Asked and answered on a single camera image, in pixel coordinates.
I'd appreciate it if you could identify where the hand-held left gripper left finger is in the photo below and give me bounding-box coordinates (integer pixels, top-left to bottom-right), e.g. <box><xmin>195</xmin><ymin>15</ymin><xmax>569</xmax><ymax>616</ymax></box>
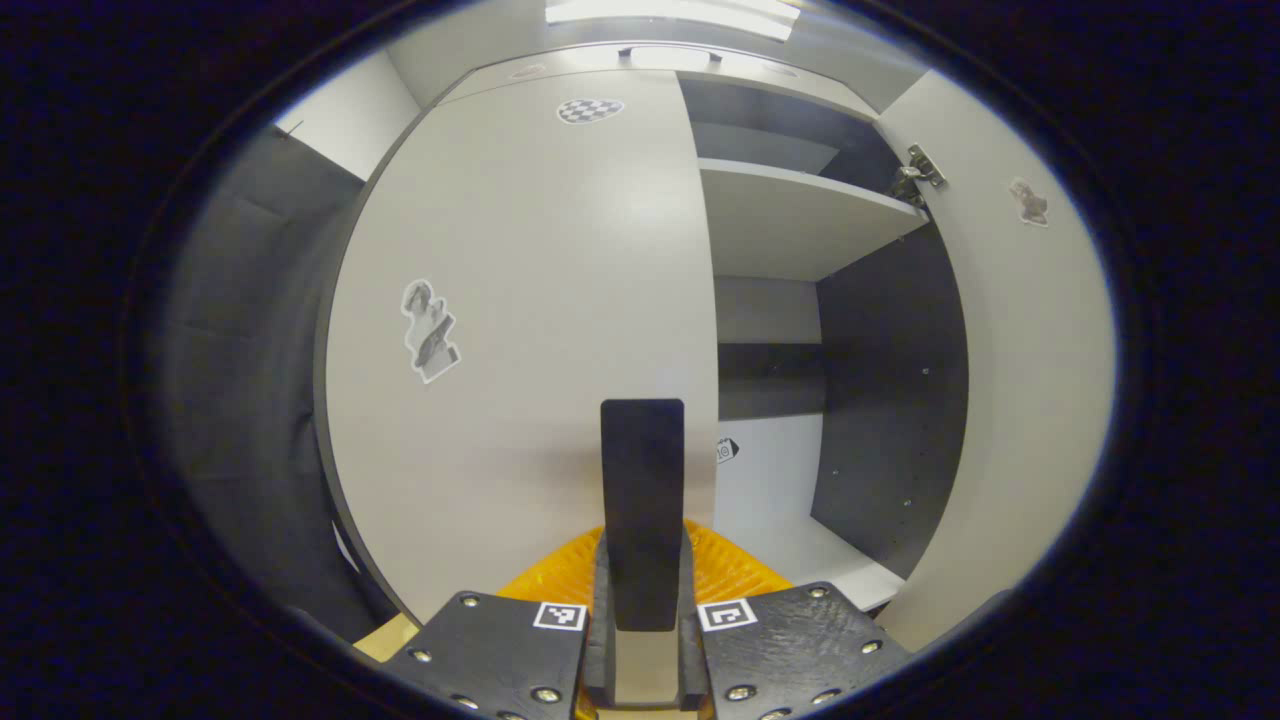
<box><xmin>385</xmin><ymin>520</ymin><xmax>613</xmax><ymax>720</ymax></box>

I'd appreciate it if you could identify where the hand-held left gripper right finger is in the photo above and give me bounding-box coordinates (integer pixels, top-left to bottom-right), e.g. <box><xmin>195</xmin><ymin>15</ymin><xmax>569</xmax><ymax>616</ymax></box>
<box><xmin>680</xmin><ymin>518</ymin><xmax>913</xmax><ymax>720</ymax></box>

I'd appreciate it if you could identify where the black door handle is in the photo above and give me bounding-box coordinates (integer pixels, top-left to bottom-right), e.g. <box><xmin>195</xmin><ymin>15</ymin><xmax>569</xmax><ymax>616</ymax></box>
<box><xmin>600</xmin><ymin>398</ymin><xmax>687</xmax><ymax>633</ymax></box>

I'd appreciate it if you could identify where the grey double-door shoe cabinet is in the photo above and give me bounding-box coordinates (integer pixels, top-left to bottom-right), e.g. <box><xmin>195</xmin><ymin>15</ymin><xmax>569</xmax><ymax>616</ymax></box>
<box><xmin>435</xmin><ymin>40</ymin><xmax>971</xmax><ymax>613</ymax></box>

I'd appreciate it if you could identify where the grey cabinet door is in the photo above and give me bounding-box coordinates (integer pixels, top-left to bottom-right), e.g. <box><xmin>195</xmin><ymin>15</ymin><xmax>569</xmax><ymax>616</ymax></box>
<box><xmin>875</xmin><ymin>70</ymin><xmax>1118</xmax><ymax>651</ymax></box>
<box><xmin>318</xmin><ymin>70</ymin><xmax>719</xmax><ymax>626</ymax></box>

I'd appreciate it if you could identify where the grey cabinet shelf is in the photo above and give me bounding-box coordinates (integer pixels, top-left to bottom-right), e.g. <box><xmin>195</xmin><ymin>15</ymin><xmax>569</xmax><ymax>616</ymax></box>
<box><xmin>698</xmin><ymin>158</ymin><xmax>931</xmax><ymax>283</ymax></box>
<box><xmin>712</xmin><ymin>515</ymin><xmax>906</xmax><ymax>611</ymax></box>

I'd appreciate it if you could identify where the metal door hinge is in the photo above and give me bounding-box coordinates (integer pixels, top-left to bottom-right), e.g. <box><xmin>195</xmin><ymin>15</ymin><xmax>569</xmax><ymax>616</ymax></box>
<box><xmin>893</xmin><ymin>145</ymin><xmax>947</xmax><ymax>208</ymax></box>

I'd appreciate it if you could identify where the grey cabinet drawer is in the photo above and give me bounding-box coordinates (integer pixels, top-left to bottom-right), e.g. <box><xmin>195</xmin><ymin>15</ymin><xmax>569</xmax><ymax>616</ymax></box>
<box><xmin>440</xmin><ymin>42</ymin><xmax>881</xmax><ymax>121</ymax></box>

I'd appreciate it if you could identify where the black backdrop cloth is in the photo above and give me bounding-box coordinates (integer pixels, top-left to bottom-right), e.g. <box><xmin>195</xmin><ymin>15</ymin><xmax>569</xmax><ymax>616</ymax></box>
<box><xmin>150</xmin><ymin>125</ymin><xmax>401</xmax><ymax>641</ymax></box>

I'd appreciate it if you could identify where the black drawer handle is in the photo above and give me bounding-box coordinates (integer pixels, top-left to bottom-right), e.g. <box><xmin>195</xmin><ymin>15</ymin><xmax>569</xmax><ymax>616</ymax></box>
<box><xmin>618</xmin><ymin>45</ymin><xmax>723</xmax><ymax>63</ymax></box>

